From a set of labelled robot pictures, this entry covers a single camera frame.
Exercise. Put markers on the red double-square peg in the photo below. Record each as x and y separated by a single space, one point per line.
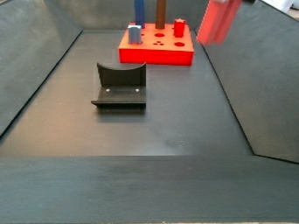
217 21

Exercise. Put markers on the red peg board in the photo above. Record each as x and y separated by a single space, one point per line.
161 47

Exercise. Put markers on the grey-blue square peg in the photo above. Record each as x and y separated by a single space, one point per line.
134 34

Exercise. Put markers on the black curved holder stand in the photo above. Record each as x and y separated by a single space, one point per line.
122 86

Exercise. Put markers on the red star peg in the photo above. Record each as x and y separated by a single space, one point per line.
180 27

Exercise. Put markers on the brown round peg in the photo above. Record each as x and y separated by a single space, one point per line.
161 14

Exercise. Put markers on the blue tall peg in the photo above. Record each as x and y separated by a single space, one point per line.
141 13

